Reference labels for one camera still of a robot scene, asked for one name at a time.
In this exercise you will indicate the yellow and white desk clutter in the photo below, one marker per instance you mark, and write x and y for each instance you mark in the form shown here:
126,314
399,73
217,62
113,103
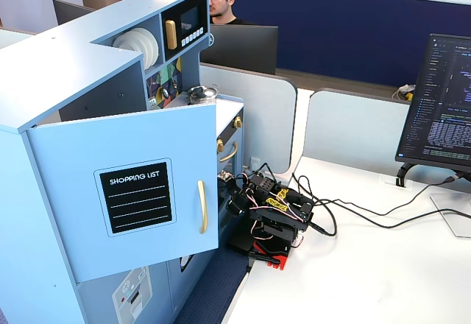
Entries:
407,95

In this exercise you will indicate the perforated metal hanging utensil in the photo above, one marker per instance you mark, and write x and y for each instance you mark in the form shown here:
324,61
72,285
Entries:
153,104

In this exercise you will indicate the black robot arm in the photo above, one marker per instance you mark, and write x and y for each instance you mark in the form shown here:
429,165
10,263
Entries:
279,224

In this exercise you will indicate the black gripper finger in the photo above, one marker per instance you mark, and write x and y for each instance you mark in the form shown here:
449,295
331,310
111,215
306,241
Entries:
235,211

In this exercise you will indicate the monitor showing code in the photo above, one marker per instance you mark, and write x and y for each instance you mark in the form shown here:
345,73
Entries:
441,99

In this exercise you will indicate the golden oven knob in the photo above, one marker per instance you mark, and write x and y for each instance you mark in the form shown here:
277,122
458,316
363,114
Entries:
237,122
220,145

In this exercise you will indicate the metal toy pot with lid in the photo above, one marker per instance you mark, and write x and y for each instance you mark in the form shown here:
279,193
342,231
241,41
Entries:
202,94

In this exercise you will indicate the white toy plate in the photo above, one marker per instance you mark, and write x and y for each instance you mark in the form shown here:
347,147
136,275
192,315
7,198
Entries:
156,51
150,53
129,40

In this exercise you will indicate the grey rounded desk divider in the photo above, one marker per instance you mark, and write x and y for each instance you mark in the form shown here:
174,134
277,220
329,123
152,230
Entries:
265,118

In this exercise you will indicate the blue shopping list cabinet door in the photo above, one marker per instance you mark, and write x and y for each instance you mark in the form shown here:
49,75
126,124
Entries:
73,154

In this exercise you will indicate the grey desk divider dark trim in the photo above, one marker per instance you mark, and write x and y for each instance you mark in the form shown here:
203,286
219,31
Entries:
353,129

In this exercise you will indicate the white wall socket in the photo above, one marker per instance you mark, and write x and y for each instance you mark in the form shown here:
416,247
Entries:
254,162

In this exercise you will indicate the blue toy kitchen cabinet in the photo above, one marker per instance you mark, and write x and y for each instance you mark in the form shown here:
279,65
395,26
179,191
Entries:
55,62

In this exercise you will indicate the silver monitor stand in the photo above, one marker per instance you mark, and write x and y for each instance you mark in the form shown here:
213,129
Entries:
454,217

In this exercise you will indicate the small white patterned item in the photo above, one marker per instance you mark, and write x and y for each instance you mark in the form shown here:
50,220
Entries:
226,176

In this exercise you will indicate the black toy microwave door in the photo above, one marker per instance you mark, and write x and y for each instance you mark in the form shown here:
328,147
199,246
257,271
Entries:
191,3

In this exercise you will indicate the black monitor back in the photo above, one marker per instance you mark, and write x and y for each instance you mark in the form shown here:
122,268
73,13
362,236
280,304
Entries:
243,48

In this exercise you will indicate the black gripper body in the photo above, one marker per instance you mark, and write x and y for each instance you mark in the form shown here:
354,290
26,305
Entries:
233,204

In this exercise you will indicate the dark monitor with thin frame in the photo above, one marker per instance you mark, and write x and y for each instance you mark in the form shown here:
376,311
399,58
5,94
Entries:
70,13

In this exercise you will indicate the round metal hanging utensil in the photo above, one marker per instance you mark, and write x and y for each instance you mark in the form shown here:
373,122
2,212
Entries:
165,93

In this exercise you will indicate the black flat box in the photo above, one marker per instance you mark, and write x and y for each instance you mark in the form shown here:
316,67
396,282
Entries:
239,244

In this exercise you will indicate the red table clamp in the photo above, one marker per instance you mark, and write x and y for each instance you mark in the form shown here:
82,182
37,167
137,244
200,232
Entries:
277,259

